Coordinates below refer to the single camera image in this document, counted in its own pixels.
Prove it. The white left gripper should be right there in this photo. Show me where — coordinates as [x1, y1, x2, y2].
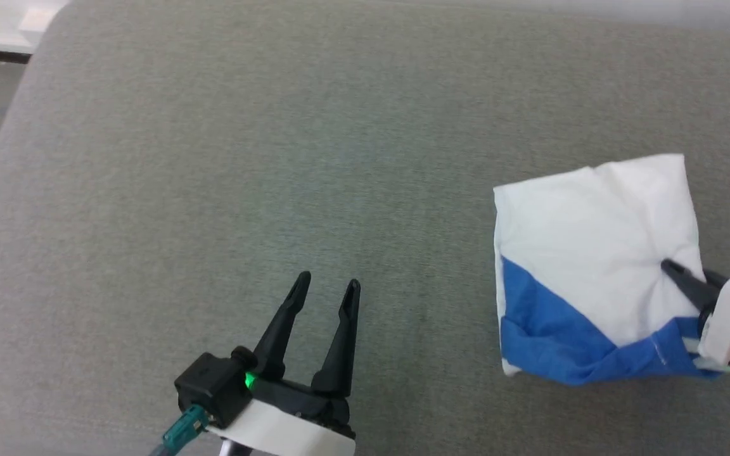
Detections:
[205, 271, 362, 456]

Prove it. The white and blue sweatshirt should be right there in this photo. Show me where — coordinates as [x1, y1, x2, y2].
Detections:
[493, 153, 726, 387]

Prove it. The grey fabric sofa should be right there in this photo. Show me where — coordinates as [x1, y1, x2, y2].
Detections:
[0, 0, 730, 456]

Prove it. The teal camera cable plug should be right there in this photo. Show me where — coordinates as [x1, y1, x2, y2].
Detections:
[148, 404, 211, 456]

